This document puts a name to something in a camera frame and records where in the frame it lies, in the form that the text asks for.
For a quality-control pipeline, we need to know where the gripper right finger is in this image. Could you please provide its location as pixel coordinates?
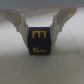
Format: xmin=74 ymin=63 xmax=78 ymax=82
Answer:
xmin=49 ymin=7 xmax=81 ymax=48

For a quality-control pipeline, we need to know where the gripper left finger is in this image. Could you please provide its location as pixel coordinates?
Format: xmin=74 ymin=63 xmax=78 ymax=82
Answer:
xmin=0 ymin=8 xmax=31 ymax=48

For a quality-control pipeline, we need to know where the purple block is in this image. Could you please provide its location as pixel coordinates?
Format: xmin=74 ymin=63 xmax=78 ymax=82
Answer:
xmin=27 ymin=26 xmax=53 ymax=56

